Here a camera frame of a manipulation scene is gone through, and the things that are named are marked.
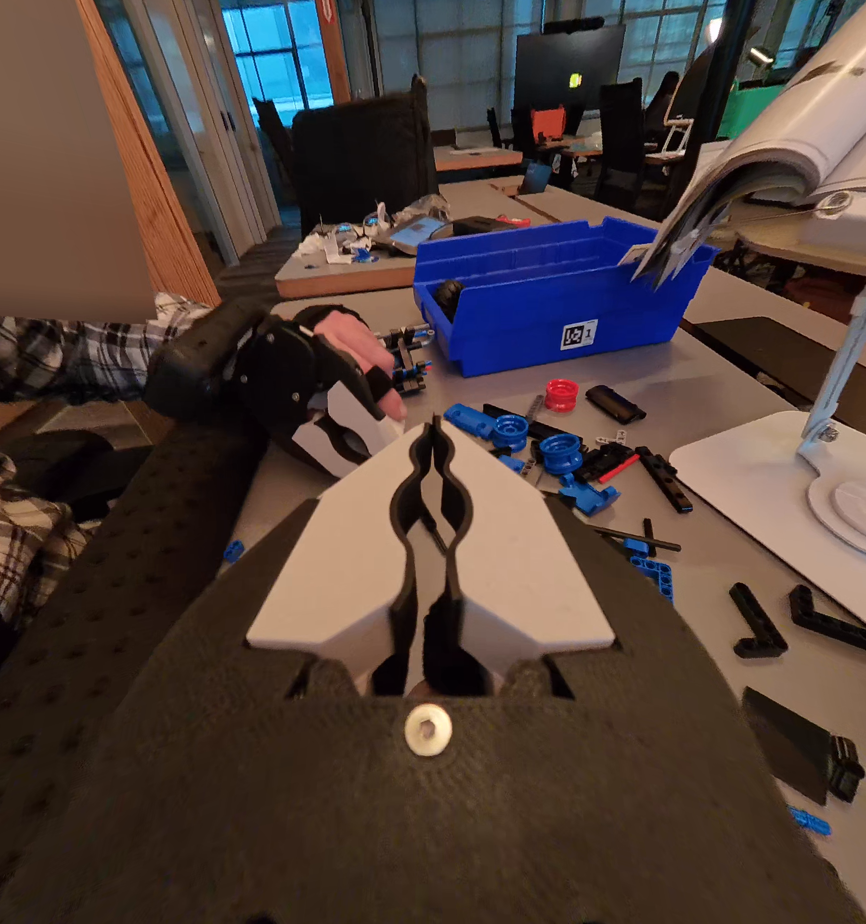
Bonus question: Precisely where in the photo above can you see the grey desk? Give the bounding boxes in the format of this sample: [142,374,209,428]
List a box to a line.
[220,253,866,924]

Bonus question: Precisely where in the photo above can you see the cluttered background desk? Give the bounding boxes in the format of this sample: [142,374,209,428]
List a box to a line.
[274,180,558,300]

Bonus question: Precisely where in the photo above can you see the black vertical pole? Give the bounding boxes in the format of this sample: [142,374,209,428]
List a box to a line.
[682,0,759,156]

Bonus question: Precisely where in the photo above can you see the blue arched toy panel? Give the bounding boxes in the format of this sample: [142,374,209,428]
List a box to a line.
[557,473,620,516]

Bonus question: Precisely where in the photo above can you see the tagged blue storage bin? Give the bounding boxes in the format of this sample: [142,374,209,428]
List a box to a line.
[413,217,720,378]

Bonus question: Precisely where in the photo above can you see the black toy frame assembly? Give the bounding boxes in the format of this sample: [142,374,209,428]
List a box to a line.
[573,442,641,485]

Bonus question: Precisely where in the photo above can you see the black square toy panel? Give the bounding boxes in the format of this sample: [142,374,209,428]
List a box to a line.
[742,686,866,806]

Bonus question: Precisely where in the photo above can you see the pile of black toy beams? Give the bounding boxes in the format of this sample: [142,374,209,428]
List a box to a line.
[476,400,866,661]

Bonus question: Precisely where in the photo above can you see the green chair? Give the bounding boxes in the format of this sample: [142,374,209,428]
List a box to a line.
[718,83,789,141]

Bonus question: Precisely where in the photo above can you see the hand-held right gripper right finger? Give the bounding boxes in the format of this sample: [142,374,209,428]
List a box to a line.
[439,417,617,688]

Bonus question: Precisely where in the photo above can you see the toy instruction booklet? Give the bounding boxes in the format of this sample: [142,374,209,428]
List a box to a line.
[629,0,866,290]

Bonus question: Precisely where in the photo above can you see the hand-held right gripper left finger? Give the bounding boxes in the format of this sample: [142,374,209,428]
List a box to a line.
[245,423,434,695]

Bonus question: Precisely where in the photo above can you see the black blue toy chassis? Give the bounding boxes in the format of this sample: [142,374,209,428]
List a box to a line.
[375,325,437,397]

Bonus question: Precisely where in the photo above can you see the person's left forearm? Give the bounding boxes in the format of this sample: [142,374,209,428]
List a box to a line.
[0,292,213,405]

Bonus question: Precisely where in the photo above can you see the blue angled toy beam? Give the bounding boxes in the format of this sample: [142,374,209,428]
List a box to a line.
[628,556,675,603]

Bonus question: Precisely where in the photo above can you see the large black screen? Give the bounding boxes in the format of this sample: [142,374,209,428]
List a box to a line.
[514,24,627,111]

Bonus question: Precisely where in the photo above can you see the person's left hand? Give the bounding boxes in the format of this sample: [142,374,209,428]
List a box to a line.
[310,307,408,423]

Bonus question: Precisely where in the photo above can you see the grey tablet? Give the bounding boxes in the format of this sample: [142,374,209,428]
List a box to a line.
[389,215,446,255]

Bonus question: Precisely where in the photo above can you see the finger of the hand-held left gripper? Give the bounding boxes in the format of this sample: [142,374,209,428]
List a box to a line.
[323,380,408,457]
[292,417,366,480]

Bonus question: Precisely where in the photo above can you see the black rounded toy tile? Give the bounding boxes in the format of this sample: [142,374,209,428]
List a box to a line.
[586,385,647,425]

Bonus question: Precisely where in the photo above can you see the white book stand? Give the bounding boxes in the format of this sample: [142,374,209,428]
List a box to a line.
[670,188,866,640]

